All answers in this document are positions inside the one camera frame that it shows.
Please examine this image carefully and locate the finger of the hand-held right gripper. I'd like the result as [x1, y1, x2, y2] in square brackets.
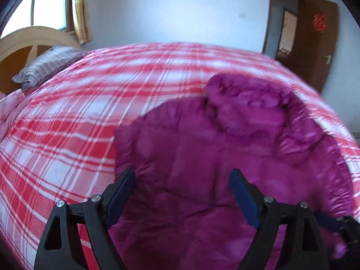
[314, 210, 360, 245]

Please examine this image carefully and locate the window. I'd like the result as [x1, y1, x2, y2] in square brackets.
[0, 0, 75, 38]

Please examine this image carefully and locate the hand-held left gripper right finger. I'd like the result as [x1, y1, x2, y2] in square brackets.
[228, 168, 330, 270]

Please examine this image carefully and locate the grey striped pillow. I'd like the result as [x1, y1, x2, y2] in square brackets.
[12, 45, 88, 88]

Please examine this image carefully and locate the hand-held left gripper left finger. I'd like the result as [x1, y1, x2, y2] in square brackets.
[34, 168, 136, 270]

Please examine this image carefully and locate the gold curtain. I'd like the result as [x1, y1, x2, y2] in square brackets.
[72, 0, 93, 45]

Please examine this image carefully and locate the red white plaid bed sheet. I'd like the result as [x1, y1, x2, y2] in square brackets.
[0, 42, 360, 270]

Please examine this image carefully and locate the red paper door decoration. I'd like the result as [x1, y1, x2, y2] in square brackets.
[312, 13, 327, 32]

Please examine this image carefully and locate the pink floral quilt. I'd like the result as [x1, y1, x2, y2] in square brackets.
[0, 88, 29, 142]

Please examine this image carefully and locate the magenta padded jacket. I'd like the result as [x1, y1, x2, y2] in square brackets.
[108, 73, 356, 270]

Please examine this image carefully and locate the dark door frame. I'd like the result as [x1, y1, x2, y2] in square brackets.
[261, 0, 306, 61]

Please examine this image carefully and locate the wooden headboard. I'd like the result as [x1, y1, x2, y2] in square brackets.
[0, 27, 82, 95]

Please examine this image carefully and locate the brown wooden door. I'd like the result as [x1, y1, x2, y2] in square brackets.
[291, 0, 338, 93]

